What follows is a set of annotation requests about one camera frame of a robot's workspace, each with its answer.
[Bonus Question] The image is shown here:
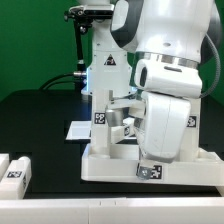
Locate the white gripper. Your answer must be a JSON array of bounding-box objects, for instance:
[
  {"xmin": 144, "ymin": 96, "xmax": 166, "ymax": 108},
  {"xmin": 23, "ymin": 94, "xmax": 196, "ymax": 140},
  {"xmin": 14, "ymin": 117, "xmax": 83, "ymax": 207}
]
[{"xmin": 105, "ymin": 92, "xmax": 191, "ymax": 180}]

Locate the white desk top tray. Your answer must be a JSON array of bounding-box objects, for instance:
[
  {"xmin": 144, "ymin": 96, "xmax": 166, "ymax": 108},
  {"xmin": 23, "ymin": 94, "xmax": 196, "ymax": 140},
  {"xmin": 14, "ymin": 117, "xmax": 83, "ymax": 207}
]
[{"xmin": 81, "ymin": 144, "xmax": 224, "ymax": 187}]

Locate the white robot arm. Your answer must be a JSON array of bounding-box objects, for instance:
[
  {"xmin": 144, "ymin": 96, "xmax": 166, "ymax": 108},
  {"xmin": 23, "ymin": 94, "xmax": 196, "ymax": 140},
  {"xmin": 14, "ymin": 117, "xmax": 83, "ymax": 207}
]
[{"xmin": 80, "ymin": 0, "xmax": 224, "ymax": 185}]

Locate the white block far left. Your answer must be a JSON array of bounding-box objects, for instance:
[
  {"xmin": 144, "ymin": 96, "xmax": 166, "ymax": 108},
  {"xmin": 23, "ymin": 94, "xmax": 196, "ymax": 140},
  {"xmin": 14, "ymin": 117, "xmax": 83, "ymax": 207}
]
[{"xmin": 0, "ymin": 153, "xmax": 9, "ymax": 180}]

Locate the white marker base plate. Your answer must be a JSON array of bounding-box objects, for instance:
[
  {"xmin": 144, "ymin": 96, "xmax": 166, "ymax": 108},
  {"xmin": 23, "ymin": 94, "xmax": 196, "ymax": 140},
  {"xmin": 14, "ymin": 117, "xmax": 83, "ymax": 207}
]
[{"xmin": 66, "ymin": 121, "xmax": 91, "ymax": 140}]

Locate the white front wall bar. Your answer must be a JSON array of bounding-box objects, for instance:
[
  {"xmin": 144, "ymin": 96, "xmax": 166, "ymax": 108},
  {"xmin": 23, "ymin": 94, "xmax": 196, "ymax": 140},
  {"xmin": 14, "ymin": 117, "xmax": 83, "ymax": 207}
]
[{"xmin": 0, "ymin": 197, "xmax": 224, "ymax": 224}]

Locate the white wall bar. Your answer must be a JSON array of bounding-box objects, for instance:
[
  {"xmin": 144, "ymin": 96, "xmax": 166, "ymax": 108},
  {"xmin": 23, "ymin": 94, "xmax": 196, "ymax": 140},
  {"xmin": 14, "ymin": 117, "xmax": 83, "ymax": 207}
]
[
  {"xmin": 216, "ymin": 186, "xmax": 224, "ymax": 197},
  {"xmin": 0, "ymin": 197, "xmax": 224, "ymax": 224}
]

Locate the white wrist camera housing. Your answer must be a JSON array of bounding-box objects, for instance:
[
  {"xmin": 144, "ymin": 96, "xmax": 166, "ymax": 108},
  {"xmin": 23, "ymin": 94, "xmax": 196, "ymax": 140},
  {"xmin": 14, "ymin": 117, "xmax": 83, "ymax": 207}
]
[{"xmin": 134, "ymin": 59, "xmax": 202, "ymax": 98}]

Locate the black cable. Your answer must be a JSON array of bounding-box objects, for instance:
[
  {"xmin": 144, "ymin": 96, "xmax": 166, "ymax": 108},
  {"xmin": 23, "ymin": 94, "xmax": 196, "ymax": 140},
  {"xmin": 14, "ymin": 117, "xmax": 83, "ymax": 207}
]
[{"xmin": 39, "ymin": 72, "xmax": 85, "ymax": 92}]

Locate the white right wall bar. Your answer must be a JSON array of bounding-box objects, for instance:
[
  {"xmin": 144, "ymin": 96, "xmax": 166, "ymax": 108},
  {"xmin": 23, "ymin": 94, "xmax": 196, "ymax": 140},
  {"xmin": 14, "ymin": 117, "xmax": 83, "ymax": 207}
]
[{"xmin": 216, "ymin": 186, "xmax": 224, "ymax": 197}]

